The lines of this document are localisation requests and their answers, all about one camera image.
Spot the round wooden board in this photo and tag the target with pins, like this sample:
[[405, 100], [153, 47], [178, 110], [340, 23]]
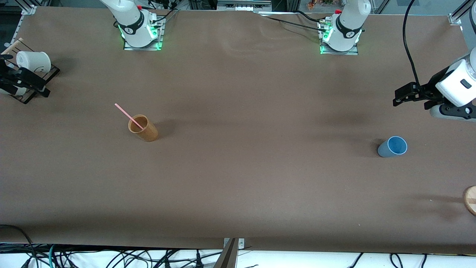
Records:
[[470, 201]]

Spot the pink chopstick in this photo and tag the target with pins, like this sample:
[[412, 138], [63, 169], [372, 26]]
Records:
[[126, 114]]

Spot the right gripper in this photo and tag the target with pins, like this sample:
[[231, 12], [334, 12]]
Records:
[[11, 77]]

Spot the black cup rack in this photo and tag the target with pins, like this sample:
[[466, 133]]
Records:
[[26, 99]]

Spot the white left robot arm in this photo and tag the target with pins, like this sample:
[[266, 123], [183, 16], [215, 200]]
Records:
[[347, 22]]

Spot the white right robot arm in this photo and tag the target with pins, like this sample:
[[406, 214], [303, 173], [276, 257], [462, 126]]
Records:
[[130, 22]]

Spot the dark camera mount bar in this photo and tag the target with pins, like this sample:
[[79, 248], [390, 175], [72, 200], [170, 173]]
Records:
[[227, 258]]

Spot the aluminium frame profile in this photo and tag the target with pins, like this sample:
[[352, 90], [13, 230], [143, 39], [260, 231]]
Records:
[[29, 8], [459, 15]]

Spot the light wooden stick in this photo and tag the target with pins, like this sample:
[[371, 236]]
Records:
[[15, 46]]

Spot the white cup with face print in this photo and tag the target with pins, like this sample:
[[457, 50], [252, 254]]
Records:
[[35, 61]]

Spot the silver mounting bracket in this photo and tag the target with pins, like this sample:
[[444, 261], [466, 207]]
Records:
[[241, 243]]

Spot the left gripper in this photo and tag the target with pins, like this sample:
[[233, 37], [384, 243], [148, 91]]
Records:
[[427, 90]]

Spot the brown wooden cup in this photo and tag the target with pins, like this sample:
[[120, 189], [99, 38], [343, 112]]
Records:
[[148, 133]]

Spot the blue cup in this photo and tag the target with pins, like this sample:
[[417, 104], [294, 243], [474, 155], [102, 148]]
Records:
[[388, 149]]

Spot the grey metal equipment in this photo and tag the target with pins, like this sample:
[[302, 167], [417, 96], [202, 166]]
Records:
[[241, 5]]

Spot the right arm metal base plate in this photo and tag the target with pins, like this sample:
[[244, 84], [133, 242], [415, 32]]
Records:
[[160, 35]]

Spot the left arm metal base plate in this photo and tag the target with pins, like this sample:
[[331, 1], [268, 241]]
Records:
[[353, 52]]

